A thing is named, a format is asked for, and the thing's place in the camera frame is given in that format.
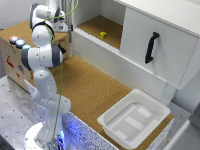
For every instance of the green button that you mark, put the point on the green button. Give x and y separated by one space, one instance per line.
26 46

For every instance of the red button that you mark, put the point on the red button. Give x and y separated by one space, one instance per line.
14 39

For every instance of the blue button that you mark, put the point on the blue button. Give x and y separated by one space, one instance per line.
20 42

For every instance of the white sliding door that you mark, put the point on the white sliding door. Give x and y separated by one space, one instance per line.
166 61

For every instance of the yellow block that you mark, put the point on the yellow block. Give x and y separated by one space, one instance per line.
103 34

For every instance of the wooden drawer box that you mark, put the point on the wooden drawer box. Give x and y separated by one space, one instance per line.
13 66

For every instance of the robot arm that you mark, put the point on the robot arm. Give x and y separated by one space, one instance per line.
43 78

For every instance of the white cabinet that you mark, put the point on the white cabinet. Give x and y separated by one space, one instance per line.
100 58

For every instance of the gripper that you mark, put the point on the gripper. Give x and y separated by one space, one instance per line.
62 26

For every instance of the white plastic box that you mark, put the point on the white plastic box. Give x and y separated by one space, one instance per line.
133 121

